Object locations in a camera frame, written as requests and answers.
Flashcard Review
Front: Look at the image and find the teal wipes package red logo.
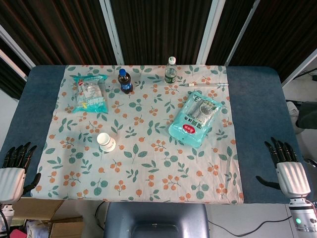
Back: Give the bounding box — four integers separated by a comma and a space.
168, 90, 222, 149

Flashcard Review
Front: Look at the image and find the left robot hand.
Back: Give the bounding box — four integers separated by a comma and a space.
0, 141, 42, 203

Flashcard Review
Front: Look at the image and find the black cable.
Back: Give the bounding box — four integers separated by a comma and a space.
207, 215, 293, 229

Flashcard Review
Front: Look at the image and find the clear glass tube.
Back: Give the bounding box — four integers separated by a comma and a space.
185, 82, 230, 87

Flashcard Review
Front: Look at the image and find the clear water bottle green label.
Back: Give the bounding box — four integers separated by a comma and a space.
164, 56, 177, 84

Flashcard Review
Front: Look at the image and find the white shoe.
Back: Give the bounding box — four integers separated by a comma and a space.
286, 101, 302, 134

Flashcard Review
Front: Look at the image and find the teal snack package yellow print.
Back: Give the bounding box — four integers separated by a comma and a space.
72, 74, 109, 114

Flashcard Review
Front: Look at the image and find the floral printed tablecloth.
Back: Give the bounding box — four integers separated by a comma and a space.
34, 64, 245, 205

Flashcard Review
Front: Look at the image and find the dark cola bottle blue label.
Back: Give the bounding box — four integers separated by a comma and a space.
117, 68, 133, 95

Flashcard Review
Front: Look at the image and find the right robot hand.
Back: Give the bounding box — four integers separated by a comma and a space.
255, 137, 312, 199

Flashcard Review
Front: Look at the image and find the white paper cup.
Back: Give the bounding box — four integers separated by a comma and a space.
96, 132, 116, 152

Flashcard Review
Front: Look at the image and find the brown cardboard box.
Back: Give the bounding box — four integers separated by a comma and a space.
11, 197, 85, 238

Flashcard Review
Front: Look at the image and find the white folding screen frame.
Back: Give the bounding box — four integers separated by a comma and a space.
0, 0, 317, 87

